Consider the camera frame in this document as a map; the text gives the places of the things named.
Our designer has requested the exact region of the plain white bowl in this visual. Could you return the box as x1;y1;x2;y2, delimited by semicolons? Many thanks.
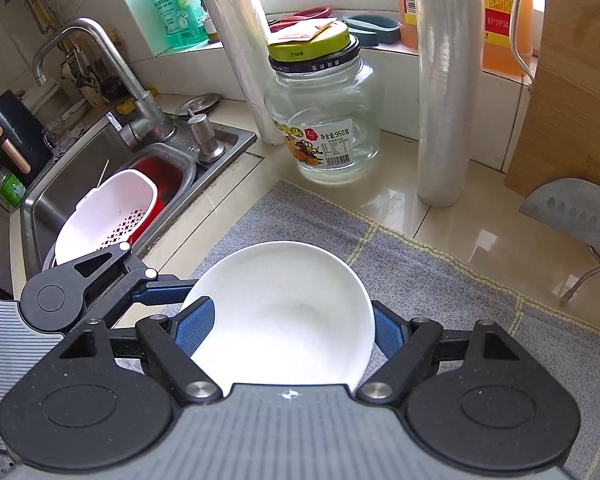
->
185;240;375;392

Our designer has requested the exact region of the steel kitchen faucet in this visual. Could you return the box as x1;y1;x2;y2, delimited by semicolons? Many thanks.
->
32;16;178;149

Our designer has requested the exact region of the grey checked mat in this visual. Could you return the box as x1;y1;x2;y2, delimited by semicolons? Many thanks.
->
189;181;600;479

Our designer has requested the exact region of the white plastic colander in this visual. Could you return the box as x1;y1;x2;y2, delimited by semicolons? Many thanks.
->
55;169;162;264

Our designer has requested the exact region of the red basin in sink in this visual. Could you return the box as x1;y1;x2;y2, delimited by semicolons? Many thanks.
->
129;155;183;245

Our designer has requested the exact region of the steel soap dispenser pump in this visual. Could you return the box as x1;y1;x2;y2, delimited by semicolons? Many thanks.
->
187;114;225;165

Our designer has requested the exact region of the steel sink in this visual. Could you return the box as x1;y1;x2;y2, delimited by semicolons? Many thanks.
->
20;117;257;278

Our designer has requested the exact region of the glass jar yellow lid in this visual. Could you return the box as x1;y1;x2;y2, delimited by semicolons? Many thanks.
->
263;18;384;184

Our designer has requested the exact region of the white plastic roll at left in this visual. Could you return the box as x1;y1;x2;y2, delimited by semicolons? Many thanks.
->
202;0;283;145

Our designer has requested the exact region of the green dish soap bottle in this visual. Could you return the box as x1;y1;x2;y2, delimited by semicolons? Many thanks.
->
151;0;208;50

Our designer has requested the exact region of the bamboo cutting board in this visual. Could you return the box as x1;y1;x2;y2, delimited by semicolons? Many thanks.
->
504;0;600;196

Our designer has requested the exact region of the teal dish on sill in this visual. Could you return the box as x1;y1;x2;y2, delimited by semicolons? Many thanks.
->
342;14;401;48

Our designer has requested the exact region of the cling film roll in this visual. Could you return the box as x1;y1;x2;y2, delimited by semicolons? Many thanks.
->
415;0;484;208

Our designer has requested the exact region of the orange oil bottle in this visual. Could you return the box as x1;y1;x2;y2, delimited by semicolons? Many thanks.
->
398;0;533;76

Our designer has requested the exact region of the metal wire rack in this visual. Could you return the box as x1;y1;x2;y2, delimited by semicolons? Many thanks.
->
560;245;600;304

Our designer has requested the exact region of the black handled santoku knife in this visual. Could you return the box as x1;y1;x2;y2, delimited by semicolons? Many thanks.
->
519;178;600;250

